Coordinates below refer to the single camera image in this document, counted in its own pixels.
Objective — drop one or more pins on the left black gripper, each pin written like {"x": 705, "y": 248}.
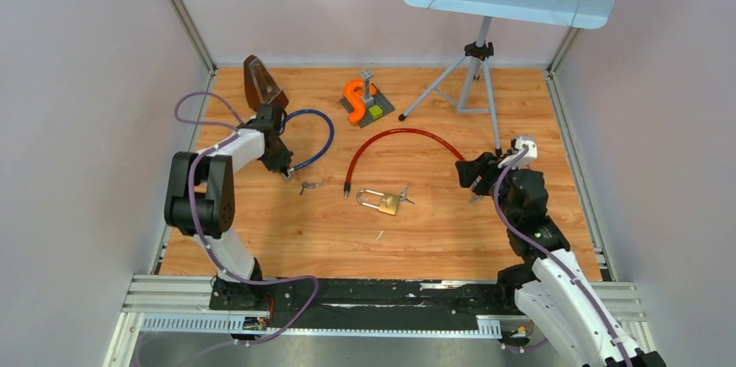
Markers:
{"x": 284, "y": 160}

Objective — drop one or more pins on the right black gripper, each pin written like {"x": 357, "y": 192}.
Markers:
{"x": 485, "y": 166}

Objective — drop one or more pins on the small silver key bunch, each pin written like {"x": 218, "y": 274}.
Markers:
{"x": 307, "y": 185}

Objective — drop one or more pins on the padlock silver keys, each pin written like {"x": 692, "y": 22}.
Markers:
{"x": 403, "y": 195}

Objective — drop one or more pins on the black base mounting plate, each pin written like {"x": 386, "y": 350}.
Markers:
{"x": 368, "y": 304}

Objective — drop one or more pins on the brown wooden metronome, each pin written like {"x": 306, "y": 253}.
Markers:
{"x": 260, "y": 86}

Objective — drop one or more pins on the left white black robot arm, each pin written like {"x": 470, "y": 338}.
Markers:
{"x": 200, "y": 199}

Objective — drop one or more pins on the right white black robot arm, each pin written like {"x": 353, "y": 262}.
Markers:
{"x": 549, "y": 286}

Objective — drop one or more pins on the brass padlock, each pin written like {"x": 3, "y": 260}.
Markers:
{"x": 386, "y": 203}

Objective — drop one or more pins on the red lock silver keys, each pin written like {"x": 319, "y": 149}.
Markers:
{"x": 476, "y": 199}

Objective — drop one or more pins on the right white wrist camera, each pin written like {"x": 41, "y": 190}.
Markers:
{"x": 523, "y": 152}

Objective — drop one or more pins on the red cable lock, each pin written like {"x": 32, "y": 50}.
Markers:
{"x": 388, "y": 134}

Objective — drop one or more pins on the orange S block toy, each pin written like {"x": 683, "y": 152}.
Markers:
{"x": 363, "y": 100}

